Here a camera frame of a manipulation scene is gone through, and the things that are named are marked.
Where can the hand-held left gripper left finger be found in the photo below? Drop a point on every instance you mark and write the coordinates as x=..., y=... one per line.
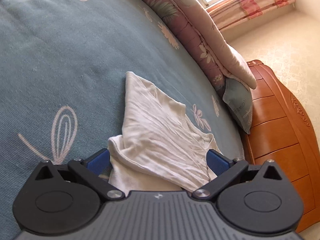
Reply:
x=97, y=161

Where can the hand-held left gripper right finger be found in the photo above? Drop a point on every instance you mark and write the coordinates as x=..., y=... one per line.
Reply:
x=217, y=161

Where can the wooden headboard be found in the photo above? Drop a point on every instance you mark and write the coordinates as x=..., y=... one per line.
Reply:
x=275, y=142

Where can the white printed sweatshirt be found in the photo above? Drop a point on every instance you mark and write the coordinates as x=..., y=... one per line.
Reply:
x=155, y=135

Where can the grey-green flower pillow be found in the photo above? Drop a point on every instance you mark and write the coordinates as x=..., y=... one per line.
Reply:
x=237, y=105

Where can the folded pink floral quilt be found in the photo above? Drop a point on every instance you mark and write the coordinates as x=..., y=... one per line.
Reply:
x=200, y=42

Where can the pink striped curtain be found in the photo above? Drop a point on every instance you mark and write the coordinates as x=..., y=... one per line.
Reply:
x=250, y=5

